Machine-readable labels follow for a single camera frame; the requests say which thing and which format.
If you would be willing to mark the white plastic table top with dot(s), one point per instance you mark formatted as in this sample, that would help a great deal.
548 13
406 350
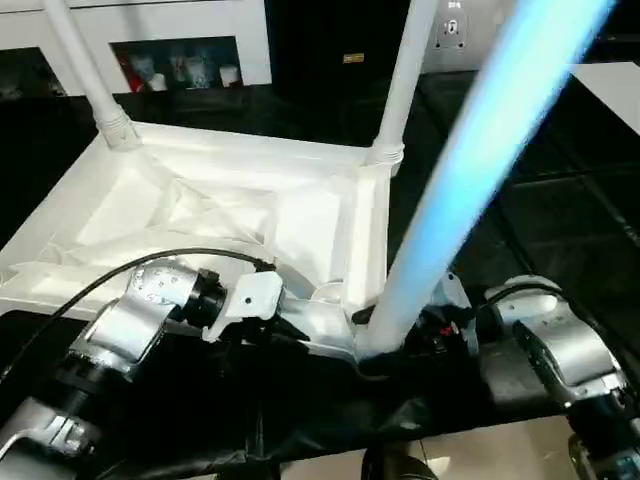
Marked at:
225 175

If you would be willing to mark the white plastic table leg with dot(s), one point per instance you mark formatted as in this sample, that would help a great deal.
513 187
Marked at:
80 65
405 75
475 165

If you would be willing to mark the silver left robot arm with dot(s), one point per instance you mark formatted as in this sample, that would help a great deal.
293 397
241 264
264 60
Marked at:
130 320

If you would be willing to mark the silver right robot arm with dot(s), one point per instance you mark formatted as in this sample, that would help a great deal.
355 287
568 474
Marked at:
565 345

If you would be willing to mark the black right robot foot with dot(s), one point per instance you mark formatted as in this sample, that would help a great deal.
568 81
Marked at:
395 467

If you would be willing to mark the black work mat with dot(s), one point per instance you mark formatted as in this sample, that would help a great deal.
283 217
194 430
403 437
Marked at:
550 200

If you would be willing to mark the small white box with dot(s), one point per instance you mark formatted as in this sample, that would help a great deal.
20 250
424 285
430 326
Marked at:
229 76

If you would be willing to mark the black box with gold label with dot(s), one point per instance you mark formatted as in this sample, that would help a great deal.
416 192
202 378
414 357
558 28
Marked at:
340 35

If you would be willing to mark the red box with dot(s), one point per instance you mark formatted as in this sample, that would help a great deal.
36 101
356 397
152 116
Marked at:
131 75

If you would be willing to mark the white cabinet with glass doors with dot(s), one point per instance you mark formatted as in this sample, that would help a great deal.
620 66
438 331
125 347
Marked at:
150 20

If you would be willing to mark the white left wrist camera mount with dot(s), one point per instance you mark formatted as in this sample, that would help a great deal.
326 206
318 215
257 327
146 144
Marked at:
252 295

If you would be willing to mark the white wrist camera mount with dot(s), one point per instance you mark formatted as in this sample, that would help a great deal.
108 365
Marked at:
455 295
252 295

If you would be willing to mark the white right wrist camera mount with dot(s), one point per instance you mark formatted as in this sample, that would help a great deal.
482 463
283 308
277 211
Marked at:
455 295

